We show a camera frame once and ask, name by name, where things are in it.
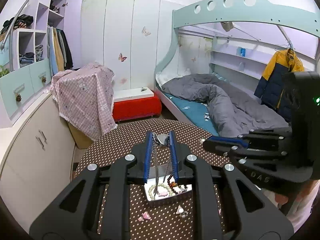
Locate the folded dark clothes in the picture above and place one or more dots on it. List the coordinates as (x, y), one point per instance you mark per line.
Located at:
(26, 57)

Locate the grey metal tin box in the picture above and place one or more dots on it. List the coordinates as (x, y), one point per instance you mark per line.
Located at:
(163, 172)

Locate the white low cabinet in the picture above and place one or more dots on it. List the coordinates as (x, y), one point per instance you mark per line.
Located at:
(30, 155)

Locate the mint bunk bed frame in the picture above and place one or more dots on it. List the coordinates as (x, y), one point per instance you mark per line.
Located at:
(250, 12)

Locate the lilac cubby shelf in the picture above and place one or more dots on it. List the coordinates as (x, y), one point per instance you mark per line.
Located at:
(42, 7)

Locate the pink stone charm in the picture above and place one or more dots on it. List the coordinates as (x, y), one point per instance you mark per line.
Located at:
(145, 215)
(163, 193)

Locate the grey duvet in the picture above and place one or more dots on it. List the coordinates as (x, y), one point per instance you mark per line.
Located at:
(237, 105)

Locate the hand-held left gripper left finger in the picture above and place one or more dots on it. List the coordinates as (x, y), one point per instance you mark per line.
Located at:
(148, 160)

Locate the light blue hanging garment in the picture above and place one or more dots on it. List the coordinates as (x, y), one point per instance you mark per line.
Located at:
(53, 55)

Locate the black hanging coat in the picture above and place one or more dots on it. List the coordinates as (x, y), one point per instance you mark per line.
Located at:
(67, 52)

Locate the yellow navy jacket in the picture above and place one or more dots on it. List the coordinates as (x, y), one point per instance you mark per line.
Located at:
(272, 90)

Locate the mint drawer box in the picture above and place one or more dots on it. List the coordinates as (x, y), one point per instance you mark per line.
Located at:
(35, 72)

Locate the person's right forearm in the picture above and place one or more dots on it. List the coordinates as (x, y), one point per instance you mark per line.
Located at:
(305, 205)

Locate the green plant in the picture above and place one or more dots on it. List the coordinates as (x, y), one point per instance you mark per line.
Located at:
(3, 71)

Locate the pile of dark clothes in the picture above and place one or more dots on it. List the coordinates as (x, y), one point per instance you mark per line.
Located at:
(22, 20)

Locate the white wardrobe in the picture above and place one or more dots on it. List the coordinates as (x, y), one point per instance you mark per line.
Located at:
(120, 25)

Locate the white pink charm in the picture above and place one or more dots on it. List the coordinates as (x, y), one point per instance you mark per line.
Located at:
(180, 208)

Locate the blue cup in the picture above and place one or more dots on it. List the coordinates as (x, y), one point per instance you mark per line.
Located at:
(242, 51)

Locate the grey clip lamp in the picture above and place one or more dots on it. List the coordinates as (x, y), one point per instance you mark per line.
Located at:
(227, 25)

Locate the tan hanging garment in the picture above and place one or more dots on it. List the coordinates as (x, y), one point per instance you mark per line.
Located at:
(59, 55)

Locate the pale butterfly sticker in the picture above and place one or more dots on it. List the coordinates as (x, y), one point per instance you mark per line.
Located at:
(146, 31)

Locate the teal bedsheet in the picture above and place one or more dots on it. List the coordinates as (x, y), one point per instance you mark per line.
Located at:
(190, 110)

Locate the cardboard box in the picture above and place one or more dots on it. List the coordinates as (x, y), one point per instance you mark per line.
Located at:
(80, 138)

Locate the pink butterfly sticker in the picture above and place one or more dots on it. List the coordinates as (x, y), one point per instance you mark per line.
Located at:
(122, 57)

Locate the faded butterfly sticker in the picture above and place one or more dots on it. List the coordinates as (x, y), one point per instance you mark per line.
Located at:
(123, 81)

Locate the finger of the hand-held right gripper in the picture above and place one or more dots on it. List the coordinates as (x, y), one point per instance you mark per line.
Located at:
(225, 140)
(262, 175)

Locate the white board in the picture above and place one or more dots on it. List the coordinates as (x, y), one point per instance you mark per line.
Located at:
(132, 93)

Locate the red ottoman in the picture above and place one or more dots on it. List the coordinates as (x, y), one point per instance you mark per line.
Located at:
(135, 108)

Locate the folded jeans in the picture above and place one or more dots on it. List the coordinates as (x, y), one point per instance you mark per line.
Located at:
(39, 52)

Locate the crumpled dark garment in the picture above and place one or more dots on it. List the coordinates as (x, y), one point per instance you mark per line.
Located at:
(54, 7)

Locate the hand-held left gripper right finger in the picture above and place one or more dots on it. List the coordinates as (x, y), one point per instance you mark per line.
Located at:
(174, 160)

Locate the brown polka-dot round table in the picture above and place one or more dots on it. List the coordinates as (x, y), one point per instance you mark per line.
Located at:
(117, 140)

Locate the pink checked cloth-covered box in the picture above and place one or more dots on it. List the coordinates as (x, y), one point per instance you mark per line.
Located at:
(82, 97)

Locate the curved metal pipe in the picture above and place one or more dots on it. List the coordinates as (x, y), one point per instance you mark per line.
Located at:
(15, 20)

